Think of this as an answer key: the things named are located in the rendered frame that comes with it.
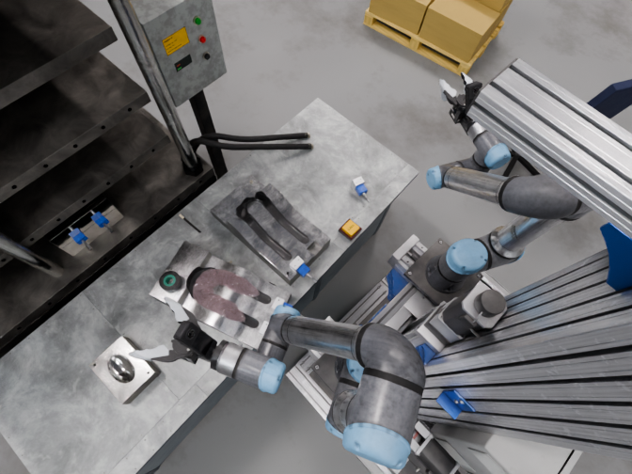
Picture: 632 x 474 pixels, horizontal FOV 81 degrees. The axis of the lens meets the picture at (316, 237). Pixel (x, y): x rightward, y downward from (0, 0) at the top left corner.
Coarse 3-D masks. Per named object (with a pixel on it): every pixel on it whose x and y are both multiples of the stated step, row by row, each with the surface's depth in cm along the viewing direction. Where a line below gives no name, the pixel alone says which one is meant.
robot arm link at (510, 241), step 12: (576, 216) 93; (504, 228) 119; (516, 228) 111; (528, 228) 107; (540, 228) 104; (552, 228) 103; (492, 240) 122; (504, 240) 118; (516, 240) 114; (528, 240) 111; (492, 252) 123; (504, 252) 120; (516, 252) 120; (492, 264) 124; (504, 264) 128
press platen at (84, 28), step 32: (0, 0) 118; (32, 0) 119; (64, 0) 119; (0, 32) 112; (32, 32) 113; (64, 32) 114; (96, 32) 114; (0, 64) 108; (32, 64) 108; (64, 64) 113; (0, 96) 105
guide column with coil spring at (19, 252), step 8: (0, 232) 127; (0, 240) 126; (8, 240) 130; (0, 248) 129; (8, 248) 131; (16, 248) 134; (24, 248) 138; (16, 256) 136; (24, 256) 138; (32, 256) 142; (40, 256) 147; (32, 264) 144; (40, 264) 147; (48, 264) 151; (56, 264) 156; (48, 272) 153; (56, 272) 157
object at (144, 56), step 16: (112, 0) 103; (128, 0) 105; (128, 16) 108; (128, 32) 112; (144, 48) 118; (144, 64) 123; (160, 80) 131; (160, 96) 136; (176, 112) 148; (176, 128) 153; (176, 144) 163; (192, 160) 174
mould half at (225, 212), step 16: (240, 192) 172; (272, 192) 165; (224, 208) 169; (256, 208) 161; (288, 208) 166; (224, 224) 168; (240, 224) 158; (272, 224) 163; (304, 224) 165; (240, 240) 168; (256, 240) 160; (288, 240) 161; (320, 240) 162; (272, 256) 158; (304, 256) 158
